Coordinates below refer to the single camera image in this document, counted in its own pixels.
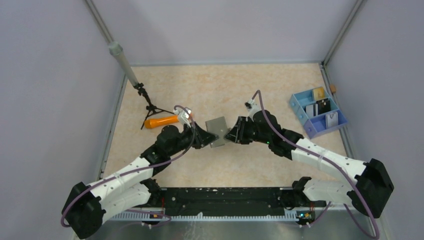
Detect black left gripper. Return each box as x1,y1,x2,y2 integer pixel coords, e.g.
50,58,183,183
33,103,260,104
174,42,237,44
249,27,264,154
168,121,219,157

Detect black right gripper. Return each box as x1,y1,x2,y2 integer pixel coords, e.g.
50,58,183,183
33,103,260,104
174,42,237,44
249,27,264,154
224,116,271,145

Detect grey leather card holder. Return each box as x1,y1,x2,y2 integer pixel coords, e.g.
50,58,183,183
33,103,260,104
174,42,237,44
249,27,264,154
205,116,230,148

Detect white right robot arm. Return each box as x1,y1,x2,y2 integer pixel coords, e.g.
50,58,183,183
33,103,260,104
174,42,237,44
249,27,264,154
225,110,394,218

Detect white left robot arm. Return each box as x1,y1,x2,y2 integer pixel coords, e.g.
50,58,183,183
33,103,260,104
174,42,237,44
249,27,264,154
61,124,219,240

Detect gold card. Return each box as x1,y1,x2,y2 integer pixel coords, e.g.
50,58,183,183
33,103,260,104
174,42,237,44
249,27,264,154
312,87,326,101

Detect black card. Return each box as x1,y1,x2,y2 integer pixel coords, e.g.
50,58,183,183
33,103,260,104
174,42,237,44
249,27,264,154
316,98,331,115

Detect white patterned card in box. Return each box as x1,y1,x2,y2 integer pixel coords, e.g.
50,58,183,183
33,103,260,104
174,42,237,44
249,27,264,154
325,111,339,129

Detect orange toy microphone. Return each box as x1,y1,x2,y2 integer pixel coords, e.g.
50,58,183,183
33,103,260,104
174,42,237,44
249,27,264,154
144,115,179,129

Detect blue compartment organizer box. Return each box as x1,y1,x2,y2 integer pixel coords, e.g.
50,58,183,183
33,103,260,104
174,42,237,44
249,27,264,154
288,86,348,139

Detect black tripod microphone stand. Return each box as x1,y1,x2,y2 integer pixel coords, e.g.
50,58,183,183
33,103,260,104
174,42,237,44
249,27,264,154
107,41,173,130

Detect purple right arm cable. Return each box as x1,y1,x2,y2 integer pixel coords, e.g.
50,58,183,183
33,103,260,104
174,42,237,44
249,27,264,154
251,90,380,240

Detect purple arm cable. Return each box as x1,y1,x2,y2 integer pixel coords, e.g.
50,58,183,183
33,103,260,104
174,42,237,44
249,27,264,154
251,90,380,240
60,105,196,229

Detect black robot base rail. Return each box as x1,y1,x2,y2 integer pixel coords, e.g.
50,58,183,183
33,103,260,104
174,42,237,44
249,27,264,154
129,187,327,220

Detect white slotted cable duct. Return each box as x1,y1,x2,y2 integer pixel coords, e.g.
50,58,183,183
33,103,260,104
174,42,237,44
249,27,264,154
110,210,299,222

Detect small orange wall object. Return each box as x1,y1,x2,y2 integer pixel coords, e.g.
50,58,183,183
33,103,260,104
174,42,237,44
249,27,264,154
329,84,337,94

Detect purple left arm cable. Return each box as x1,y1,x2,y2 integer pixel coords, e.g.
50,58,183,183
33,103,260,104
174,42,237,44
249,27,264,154
60,105,196,229

